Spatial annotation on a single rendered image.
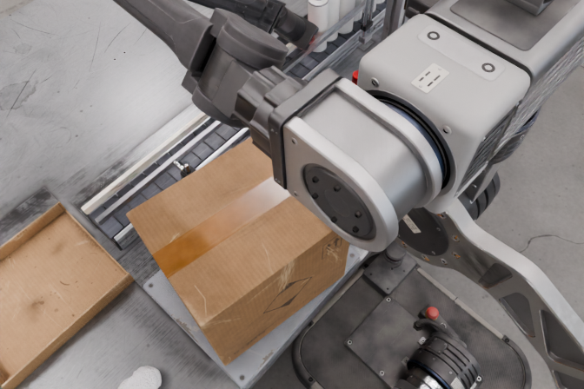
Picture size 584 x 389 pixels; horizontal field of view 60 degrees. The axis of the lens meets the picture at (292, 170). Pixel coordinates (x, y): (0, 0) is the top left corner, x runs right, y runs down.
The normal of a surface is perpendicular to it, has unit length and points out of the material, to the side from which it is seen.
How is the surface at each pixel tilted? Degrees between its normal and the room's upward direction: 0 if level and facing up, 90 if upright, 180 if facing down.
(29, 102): 0
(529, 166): 0
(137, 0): 47
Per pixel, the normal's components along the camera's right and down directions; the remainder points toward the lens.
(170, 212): -0.03, -0.54
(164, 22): -0.55, 0.06
